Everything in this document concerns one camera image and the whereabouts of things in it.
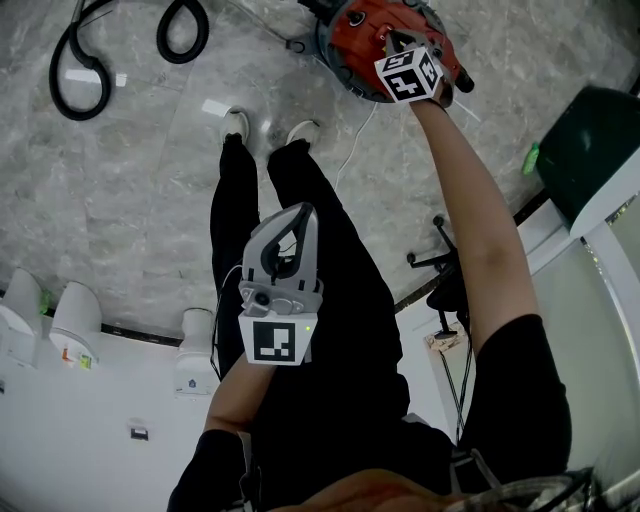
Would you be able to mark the black office chair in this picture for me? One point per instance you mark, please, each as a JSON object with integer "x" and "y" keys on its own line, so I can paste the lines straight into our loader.
{"x": 442, "y": 265}

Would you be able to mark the person's black shirt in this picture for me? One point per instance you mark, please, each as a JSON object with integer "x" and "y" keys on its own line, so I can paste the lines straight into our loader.
{"x": 350, "y": 440}

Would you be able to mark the person's white left shoe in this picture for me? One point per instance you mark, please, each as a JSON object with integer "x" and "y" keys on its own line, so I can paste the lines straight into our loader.
{"x": 235, "y": 124}

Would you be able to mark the crumpled beige bag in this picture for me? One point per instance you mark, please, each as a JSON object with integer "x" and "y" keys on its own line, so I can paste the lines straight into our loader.
{"x": 442, "y": 337}

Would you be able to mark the red vacuum cleaner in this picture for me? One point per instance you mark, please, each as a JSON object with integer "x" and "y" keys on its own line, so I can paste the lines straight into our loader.
{"x": 355, "y": 40}

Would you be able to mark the person's white shoe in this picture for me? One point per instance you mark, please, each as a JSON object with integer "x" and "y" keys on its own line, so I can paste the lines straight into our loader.
{"x": 302, "y": 131}
{"x": 235, "y": 124}

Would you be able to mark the person's white right shoe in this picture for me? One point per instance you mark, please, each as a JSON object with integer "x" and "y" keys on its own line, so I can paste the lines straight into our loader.
{"x": 302, "y": 131}

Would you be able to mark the small metal fixture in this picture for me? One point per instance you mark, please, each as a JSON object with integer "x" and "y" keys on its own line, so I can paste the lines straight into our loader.
{"x": 138, "y": 430}

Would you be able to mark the person's black trousers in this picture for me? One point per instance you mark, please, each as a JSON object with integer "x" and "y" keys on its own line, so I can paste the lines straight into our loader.
{"x": 350, "y": 300}

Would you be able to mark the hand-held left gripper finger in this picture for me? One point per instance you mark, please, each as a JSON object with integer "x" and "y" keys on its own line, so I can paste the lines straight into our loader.
{"x": 309, "y": 250}
{"x": 252, "y": 250}

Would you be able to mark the clear eyeglasses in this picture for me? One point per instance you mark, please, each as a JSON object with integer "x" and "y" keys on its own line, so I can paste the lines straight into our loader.
{"x": 530, "y": 492}

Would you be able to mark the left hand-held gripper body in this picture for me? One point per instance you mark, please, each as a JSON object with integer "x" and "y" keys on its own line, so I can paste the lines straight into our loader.
{"x": 272, "y": 340}

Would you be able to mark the green plastic bottle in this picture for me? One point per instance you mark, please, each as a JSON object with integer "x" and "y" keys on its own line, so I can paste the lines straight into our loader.
{"x": 531, "y": 159}

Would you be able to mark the person's right forearm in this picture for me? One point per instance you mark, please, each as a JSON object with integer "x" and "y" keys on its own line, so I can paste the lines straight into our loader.
{"x": 480, "y": 225}

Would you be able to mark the person's left forearm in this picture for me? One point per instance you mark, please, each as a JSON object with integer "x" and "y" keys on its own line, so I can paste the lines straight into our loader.
{"x": 237, "y": 395}

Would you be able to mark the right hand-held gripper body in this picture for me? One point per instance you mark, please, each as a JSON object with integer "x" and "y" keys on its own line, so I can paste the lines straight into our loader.
{"x": 407, "y": 75}

